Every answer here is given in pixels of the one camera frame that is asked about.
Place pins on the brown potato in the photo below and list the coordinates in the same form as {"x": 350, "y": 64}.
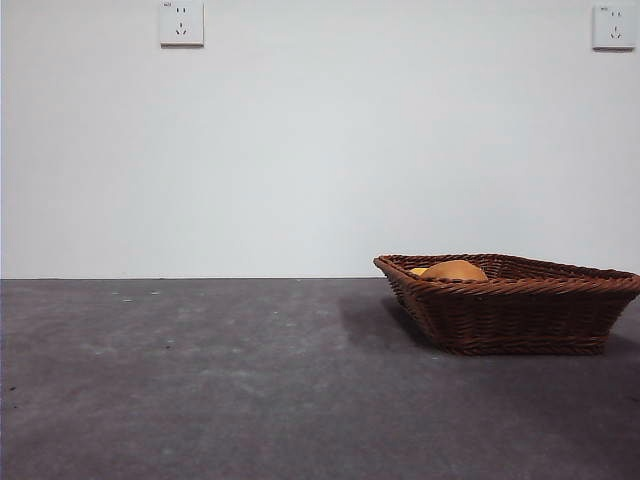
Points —
{"x": 457, "y": 271}

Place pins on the brown wicker basket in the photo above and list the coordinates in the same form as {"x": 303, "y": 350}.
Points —
{"x": 510, "y": 320}

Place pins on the white wall socket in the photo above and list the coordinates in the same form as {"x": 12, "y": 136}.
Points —
{"x": 182, "y": 25}
{"x": 615, "y": 27}

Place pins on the yellow vegetable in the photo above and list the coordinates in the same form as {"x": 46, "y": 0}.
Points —
{"x": 418, "y": 272}

